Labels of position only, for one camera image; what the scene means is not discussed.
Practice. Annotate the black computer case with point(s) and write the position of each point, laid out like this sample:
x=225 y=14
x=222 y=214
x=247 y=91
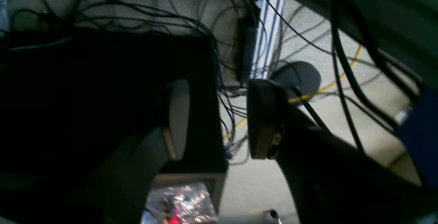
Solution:
x=70 y=98

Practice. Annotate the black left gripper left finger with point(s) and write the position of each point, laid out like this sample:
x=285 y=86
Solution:
x=115 y=190

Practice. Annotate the silver foil bag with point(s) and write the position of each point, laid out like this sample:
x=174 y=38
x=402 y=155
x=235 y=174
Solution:
x=194 y=202

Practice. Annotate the red small tool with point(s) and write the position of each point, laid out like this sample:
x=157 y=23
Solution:
x=171 y=213

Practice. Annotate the round black stand base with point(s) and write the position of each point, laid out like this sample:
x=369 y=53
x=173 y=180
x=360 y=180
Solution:
x=299 y=79

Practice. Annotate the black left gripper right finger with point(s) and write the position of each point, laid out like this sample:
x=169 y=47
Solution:
x=330 y=181

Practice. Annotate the aluminium frame rail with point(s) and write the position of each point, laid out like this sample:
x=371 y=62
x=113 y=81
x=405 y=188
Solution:
x=267 y=32

